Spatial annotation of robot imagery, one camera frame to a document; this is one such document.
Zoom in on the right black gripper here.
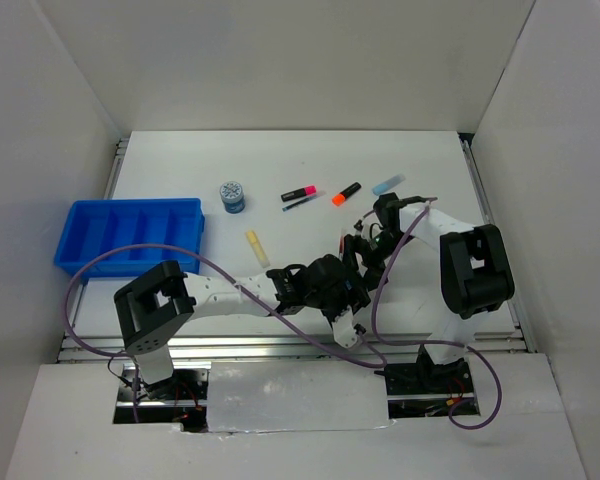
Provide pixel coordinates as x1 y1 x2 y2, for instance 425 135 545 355
342 230 415 292

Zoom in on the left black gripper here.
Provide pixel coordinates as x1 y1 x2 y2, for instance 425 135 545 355
305 268 370 330

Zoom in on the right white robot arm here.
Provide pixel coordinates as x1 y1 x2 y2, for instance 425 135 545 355
339 193 515 393

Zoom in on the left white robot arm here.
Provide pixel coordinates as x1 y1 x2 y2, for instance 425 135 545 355
114 254 370 399

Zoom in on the red gel pen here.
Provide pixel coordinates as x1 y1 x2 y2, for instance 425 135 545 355
338 227 347 255

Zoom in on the orange black highlighter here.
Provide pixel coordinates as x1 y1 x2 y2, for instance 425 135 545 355
331 182 361 206

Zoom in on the light blue highlighter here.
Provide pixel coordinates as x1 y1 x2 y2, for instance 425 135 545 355
372 174 405 196

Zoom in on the blue gel pen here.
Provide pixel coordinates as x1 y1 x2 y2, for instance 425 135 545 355
281 193 320 212

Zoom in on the pink black highlighter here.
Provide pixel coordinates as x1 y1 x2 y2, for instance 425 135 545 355
280 185 317 202

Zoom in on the yellow highlighter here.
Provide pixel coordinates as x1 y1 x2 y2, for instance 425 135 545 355
245 230 270 268

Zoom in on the blue divided plastic bin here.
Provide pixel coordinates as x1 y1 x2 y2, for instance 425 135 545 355
54 198 205 278

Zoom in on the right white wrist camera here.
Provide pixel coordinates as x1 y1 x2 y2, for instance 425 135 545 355
354 217 376 241

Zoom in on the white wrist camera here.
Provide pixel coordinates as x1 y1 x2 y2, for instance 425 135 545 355
331 309 366 350
354 217 376 241

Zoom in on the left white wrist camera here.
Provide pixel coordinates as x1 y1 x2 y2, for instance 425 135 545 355
331 309 366 350

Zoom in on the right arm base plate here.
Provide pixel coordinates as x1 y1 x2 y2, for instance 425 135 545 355
375 360 474 396

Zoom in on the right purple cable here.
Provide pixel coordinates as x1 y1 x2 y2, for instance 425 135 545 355
354 197 504 431

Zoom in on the purple cable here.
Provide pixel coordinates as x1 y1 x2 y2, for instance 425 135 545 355
63 244 387 425
354 197 504 431

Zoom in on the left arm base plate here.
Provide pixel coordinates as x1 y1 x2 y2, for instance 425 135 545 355
107 364 211 409

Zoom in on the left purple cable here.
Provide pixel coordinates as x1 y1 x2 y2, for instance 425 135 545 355
63 244 387 425

